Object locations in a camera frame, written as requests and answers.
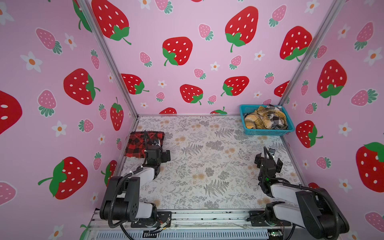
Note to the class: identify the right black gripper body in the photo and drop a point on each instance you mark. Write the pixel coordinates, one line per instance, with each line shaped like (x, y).
(260, 179)

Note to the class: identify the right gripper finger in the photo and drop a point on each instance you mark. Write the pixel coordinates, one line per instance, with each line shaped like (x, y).
(272, 153)
(258, 160)

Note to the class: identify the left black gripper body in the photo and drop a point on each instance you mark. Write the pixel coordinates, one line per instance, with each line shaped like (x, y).
(162, 158)

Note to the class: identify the red black plaid shirt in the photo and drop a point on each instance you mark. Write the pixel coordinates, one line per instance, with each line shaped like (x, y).
(136, 144)

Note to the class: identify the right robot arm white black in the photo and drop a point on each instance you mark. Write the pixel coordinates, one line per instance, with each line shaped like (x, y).
(308, 208)

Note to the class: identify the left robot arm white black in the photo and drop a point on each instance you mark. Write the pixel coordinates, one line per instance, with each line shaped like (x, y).
(121, 203)

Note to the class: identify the yellow plaid shirt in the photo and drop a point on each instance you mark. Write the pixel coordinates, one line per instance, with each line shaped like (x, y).
(266, 118)

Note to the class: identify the teal plastic basket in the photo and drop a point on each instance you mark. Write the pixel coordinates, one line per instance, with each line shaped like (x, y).
(246, 109)

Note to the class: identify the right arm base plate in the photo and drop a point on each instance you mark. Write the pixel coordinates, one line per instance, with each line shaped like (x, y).
(260, 218)

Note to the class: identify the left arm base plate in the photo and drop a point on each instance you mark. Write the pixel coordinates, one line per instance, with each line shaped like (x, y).
(159, 220)

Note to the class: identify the aluminium rail frame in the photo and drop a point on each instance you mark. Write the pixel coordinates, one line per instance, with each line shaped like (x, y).
(227, 224)

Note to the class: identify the left corner aluminium post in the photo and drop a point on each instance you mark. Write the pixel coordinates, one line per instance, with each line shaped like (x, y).
(90, 17)

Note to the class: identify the corner aluminium post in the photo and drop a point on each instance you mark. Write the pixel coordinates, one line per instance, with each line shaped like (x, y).
(90, 17)
(324, 27)

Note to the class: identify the right corner aluminium post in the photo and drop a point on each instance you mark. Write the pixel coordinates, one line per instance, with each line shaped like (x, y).
(324, 27)

